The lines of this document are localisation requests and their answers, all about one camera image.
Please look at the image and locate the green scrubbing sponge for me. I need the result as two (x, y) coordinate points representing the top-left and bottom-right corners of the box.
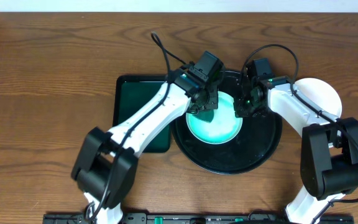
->
(194, 110), (214, 123)

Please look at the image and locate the white plate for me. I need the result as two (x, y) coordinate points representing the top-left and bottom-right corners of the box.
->
(186, 91), (242, 144)
(295, 78), (342, 117)

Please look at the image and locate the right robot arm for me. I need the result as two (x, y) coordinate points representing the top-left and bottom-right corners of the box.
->
(234, 77), (358, 223)

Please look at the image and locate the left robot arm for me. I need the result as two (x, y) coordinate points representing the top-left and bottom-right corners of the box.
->
(71, 69), (223, 223)

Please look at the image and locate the black round tray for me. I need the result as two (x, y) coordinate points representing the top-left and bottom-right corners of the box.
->
(170, 70), (282, 174)

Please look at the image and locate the black rectangular tray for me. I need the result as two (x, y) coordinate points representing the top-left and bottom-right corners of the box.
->
(112, 75), (171, 153)

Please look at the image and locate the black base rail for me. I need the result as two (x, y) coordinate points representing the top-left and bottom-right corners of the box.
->
(42, 208), (356, 224)

